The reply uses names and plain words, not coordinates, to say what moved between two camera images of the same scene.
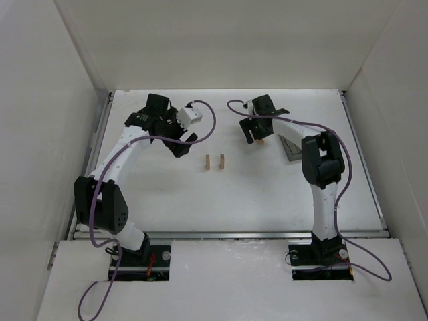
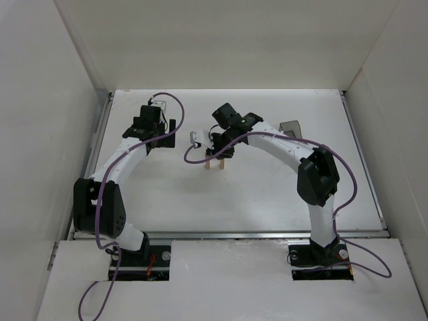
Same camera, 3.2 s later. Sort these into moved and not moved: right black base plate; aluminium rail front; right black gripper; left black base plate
Moved: right black gripper
Not moved: left black base plate; right black base plate; aluminium rail front
